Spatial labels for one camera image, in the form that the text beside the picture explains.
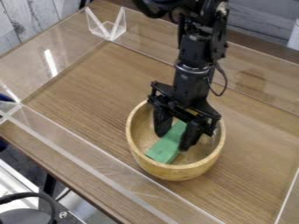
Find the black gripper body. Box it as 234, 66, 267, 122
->
147, 63, 222, 136

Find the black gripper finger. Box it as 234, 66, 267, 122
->
179, 121, 204, 151
154, 105, 174, 137

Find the green rectangular block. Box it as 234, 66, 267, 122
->
146, 121, 187, 165

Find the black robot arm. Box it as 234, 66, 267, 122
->
132, 0, 230, 151

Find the brown wooden bowl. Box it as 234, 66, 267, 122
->
126, 101, 227, 181

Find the black table leg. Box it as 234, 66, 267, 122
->
43, 174, 57, 196

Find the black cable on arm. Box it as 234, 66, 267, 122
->
206, 60, 230, 98

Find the clear acrylic enclosure wall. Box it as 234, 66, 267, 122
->
0, 1, 299, 224

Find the black cable bottom left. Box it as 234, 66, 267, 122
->
0, 192, 56, 224

